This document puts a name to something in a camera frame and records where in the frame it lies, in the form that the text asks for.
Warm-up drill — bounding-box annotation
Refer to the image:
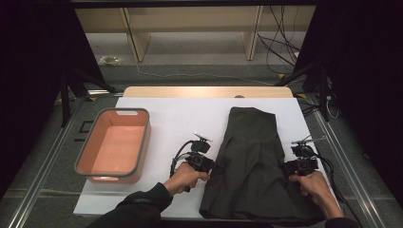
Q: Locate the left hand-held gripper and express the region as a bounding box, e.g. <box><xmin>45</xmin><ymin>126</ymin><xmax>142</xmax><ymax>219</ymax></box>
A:
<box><xmin>184</xmin><ymin>132</ymin><xmax>217</xmax><ymax>174</ymax></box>

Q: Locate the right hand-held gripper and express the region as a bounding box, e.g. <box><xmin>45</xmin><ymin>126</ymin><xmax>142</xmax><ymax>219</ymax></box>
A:
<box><xmin>283</xmin><ymin>135</ymin><xmax>327</xmax><ymax>178</ymax></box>

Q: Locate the dark pleated skirt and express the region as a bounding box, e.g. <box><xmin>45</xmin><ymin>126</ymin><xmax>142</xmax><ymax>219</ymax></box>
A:
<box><xmin>199</xmin><ymin>106</ymin><xmax>326</xmax><ymax>222</ymax></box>

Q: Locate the orange basket with grey rim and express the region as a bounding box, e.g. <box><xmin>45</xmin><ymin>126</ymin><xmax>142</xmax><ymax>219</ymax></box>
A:
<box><xmin>74</xmin><ymin>107</ymin><xmax>152</xmax><ymax>184</ymax></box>

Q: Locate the person's left hand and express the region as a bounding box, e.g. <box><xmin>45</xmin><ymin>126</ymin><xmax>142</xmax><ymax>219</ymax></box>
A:
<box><xmin>163</xmin><ymin>161</ymin><xmax>211</xmax><ymax>198</ymax></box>

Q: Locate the person's right hand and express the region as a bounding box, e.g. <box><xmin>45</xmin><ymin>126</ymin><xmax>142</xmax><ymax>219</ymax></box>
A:
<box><xmin>288</xmin><ymin>170</ymin><xmax>332</xmax><ymax>207</ymax></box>

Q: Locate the black tripod stand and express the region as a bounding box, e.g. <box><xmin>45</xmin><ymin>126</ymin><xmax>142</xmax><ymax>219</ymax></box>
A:
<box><xmin>274</xmin><ymin>56</ymin><xmax>332</xmax><ymax>123</ymax></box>
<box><xmin>58</xmin><ymin>67</ymin><xmax>120</xmax><ymax>127</ymax></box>

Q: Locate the black curtain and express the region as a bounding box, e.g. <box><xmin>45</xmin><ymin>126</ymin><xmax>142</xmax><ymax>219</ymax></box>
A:
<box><xmin>293</xmin><ymin>0</ymin><xmax>403</xmax><ymax>203</ymax></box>
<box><xmin>0</xmin><ymin>0</ymin><xmax>106</xmax><ymax>200</ymax></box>

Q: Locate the short aluminium bar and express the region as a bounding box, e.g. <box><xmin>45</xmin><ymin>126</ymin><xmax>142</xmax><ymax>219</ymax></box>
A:
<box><xmin>86</xmin><ymin>88</ymin><xmax>125</xmax><ymax>97</ymax></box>

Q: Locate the beige wooden shelf unit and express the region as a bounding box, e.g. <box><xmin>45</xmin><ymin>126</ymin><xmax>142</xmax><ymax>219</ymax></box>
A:
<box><xmin>75</xmin><ymin>5</ymin><xmax>317</xmax><ymax>63</ymax></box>

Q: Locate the crumpled clear plastic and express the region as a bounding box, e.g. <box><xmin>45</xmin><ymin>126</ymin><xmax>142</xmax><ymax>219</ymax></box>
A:
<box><xmin>99</xmin><ymin>55</ymin><xmax>122</xmax><ymax>67</ymax></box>

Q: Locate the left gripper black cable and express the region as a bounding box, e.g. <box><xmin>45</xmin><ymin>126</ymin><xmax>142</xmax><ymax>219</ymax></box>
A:
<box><xmin>169</xmin><ymin>140</ymin><xmax>195</xmax><ymax>179</ymax></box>

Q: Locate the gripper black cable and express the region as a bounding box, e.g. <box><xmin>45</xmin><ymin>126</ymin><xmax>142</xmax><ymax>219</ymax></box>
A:
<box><xmin>169</xmin><ymin>140</ymin><xmax>195</xmax><ymax>179</ymax></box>
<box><xmin>313</xmin><ymin>151</ymin><xmax>364</xmax><ymax>228</ymax></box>

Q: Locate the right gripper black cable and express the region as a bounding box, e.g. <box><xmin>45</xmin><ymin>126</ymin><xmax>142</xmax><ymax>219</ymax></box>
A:
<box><xmin>313</xmin><ymin>151</ymin><xmax>364</xmax><ymax>228</ymax></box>

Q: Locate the aluminium floor rail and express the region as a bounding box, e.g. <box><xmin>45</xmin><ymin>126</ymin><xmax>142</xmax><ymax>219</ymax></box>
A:
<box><xmin>6</xmin><ymin>94</ymin><xmax>93</xmax><ymax>228</ymax></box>
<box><xmin>305</xmin><ymin>94</ymin><xmax>388</xmax><ymax>228</ymax></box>

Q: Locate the tangle of black cables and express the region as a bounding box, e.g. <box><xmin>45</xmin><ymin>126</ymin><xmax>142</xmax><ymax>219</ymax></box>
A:
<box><xmin>257</xmin><ymin>5</ymin><xmax>302</xmax><ymax>75</ymax></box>

